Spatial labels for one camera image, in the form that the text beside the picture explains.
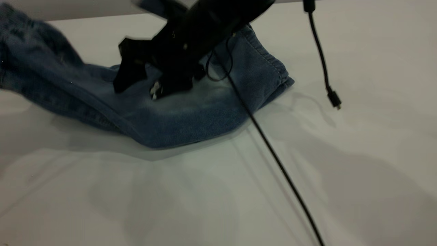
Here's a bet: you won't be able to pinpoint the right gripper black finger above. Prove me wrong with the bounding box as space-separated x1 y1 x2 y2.
114 38 152 93
150 70 195 100

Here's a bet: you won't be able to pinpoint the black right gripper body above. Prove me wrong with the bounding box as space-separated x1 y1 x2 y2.
150 7 239 77

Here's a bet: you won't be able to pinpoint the blue denim shorts with print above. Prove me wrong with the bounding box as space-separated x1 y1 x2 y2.
0 3 295 149

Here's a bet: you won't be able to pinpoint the long black cable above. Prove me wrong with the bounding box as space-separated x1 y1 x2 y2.
205 34 325 246

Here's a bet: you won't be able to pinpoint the black cable with loose plug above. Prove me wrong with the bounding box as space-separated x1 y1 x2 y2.
303 0 342 110

